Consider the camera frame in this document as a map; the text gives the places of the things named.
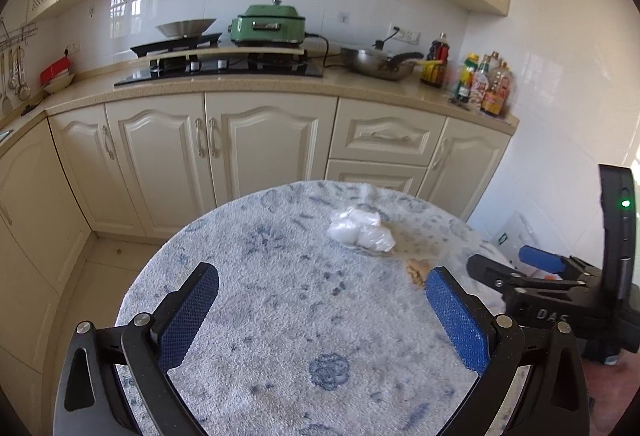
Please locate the wide white wall socket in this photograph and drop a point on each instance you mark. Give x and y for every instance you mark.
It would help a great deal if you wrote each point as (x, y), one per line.
(407, 34)

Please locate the white printed rice bag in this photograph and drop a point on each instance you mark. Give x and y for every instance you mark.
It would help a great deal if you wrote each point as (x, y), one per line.
(515, 236)

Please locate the green electric hot pot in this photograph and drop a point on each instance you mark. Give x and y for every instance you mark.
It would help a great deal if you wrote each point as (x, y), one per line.
(267, 25)

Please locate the white plastic bag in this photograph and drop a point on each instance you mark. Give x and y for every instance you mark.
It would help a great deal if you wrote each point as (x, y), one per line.
(360, 228)

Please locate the small black counter object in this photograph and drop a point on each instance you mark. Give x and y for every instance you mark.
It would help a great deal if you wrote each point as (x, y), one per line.
(29, 109)

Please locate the row of hanging metal utensils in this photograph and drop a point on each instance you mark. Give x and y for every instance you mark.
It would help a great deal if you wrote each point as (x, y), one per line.
(17, 75)

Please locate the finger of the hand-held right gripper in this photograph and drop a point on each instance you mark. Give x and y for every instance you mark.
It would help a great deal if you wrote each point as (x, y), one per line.
(540, 257)
(487, 268)

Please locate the black glass gas stove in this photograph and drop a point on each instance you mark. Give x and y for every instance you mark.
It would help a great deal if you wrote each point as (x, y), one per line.
(220, 71)

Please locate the metal wall utensil rack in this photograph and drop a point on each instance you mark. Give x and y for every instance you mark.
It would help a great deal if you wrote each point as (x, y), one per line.
(17, 35)

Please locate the middle cream drawer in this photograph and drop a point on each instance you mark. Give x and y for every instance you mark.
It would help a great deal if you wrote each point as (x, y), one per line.
(375, 178)

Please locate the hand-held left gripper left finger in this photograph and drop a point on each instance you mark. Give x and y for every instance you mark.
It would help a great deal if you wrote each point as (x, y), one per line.
(192, 311)

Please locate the cream lower kitchen cabinet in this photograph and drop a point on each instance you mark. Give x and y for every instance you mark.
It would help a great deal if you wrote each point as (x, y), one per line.
(160, 155)

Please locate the silver frying pan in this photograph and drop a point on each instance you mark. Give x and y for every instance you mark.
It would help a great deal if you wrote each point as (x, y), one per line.
(185, 28)

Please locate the brown food scrap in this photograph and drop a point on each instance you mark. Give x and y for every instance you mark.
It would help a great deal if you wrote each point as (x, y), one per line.
(419, 272)

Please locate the thin wooden board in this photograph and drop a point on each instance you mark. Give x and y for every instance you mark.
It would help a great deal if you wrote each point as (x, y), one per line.
(225, 53)

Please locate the cluster of condiment bottles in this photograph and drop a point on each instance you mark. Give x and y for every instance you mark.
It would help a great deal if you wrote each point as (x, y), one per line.
(487, 88)

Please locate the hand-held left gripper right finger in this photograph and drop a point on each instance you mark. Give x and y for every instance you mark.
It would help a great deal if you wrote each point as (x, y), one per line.
(457, 321)

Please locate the large dark sauce bottle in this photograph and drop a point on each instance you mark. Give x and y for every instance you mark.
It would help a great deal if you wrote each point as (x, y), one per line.
(434, 65)

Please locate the black induction cooker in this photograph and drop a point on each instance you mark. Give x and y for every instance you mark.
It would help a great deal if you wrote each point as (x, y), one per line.
(175, 45)

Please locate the large cream drawer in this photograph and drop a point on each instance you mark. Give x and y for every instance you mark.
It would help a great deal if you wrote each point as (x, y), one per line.
(390, 133)

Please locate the wall socket with black plug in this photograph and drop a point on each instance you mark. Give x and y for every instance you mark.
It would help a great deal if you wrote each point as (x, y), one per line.
(72, 49)

